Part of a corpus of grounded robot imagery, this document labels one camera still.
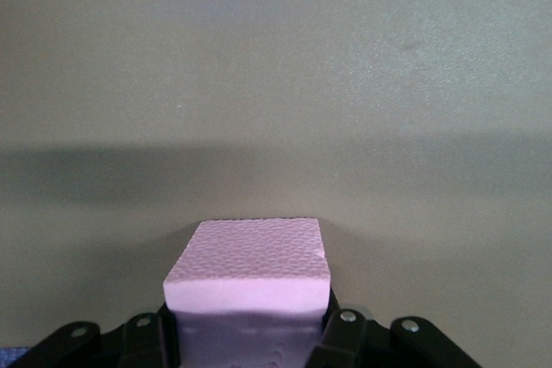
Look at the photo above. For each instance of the pink foam cube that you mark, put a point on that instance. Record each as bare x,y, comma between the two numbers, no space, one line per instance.
254,264

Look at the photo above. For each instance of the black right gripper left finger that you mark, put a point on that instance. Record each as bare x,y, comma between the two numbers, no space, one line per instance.
129,342

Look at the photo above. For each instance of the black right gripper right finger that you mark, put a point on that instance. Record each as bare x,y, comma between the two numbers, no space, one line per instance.
379,342

